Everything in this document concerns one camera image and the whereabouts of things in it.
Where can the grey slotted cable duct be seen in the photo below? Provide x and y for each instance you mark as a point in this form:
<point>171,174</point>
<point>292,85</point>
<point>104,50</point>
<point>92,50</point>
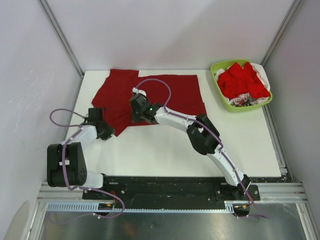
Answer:
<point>101,207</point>

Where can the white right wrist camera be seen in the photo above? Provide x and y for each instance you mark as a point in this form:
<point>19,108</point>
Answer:
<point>138,91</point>

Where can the bright red shirt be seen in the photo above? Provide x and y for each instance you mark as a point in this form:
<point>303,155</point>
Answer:
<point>238,80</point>

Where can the white floral shirt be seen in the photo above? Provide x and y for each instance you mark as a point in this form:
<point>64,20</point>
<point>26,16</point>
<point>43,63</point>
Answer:
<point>245,100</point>

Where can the left corner aluminium post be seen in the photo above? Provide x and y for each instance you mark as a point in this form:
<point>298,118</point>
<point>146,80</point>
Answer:
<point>49,14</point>

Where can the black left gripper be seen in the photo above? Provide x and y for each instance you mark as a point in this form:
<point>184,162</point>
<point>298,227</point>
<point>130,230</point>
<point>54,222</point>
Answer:
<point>109,132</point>

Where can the corner aluminium post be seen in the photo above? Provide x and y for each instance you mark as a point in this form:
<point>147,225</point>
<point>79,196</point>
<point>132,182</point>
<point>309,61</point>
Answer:
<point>49,14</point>
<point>286,22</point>

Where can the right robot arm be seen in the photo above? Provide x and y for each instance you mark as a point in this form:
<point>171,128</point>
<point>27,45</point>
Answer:
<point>202,134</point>

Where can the right corner aluminium post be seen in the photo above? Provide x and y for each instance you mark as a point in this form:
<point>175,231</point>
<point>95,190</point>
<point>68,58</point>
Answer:
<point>286,22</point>

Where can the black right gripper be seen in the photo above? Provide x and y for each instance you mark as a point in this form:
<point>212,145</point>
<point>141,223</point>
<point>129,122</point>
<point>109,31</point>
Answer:
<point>135,118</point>

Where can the dark red t-shirt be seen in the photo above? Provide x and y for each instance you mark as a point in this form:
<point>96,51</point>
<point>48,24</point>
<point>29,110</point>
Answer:
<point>116,91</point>

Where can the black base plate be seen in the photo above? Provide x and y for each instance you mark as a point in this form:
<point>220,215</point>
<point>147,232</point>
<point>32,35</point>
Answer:
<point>142,191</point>

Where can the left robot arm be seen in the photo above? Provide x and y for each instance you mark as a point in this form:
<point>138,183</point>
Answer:
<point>66,165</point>

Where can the green plastic basket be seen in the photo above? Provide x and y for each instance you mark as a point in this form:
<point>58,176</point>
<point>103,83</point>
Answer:
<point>224,65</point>

